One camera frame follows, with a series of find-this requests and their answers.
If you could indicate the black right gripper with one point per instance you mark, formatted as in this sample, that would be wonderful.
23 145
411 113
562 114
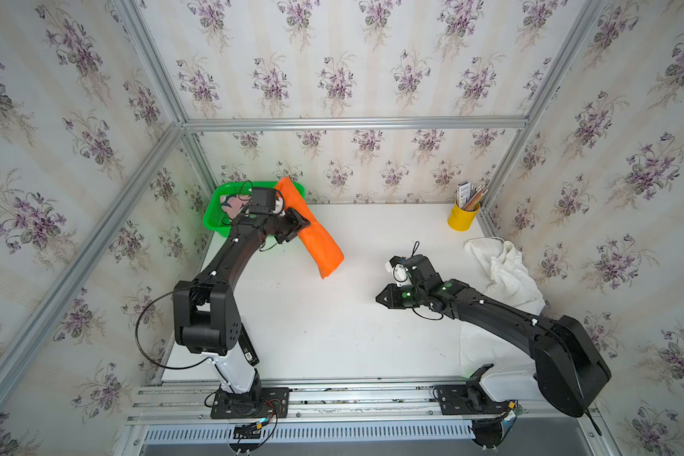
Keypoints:
389 301

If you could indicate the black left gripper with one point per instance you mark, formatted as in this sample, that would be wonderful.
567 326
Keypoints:
292 223

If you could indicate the orange shorts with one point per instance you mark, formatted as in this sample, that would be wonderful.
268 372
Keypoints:
319 243

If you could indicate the pink shark print shorts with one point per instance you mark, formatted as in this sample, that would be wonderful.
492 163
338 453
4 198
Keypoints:
231 205

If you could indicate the white cloth garment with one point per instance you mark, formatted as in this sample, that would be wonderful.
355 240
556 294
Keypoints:
509 279

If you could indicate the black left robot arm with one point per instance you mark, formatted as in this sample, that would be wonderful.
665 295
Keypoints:
206 315

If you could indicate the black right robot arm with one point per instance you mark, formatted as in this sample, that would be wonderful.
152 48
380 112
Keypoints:
569 370

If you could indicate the green plastic basket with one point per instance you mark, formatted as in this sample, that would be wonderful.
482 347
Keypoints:
216 214

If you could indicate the yellow pen cup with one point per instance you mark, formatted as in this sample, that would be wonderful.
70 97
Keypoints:
460 220

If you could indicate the pencils in cup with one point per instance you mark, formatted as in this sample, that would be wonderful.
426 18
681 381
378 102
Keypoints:
468 195

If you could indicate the black remote-like device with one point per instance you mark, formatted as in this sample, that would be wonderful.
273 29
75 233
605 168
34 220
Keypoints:
248 349

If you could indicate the small green-lit circuit board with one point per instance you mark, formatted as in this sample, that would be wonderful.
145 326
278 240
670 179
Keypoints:
251 431

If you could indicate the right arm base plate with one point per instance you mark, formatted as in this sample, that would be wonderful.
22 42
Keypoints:
470 397

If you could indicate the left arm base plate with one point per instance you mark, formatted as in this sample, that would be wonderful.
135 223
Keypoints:
266 403

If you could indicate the aluminium front rail frame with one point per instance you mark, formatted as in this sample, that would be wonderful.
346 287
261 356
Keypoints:
382 411

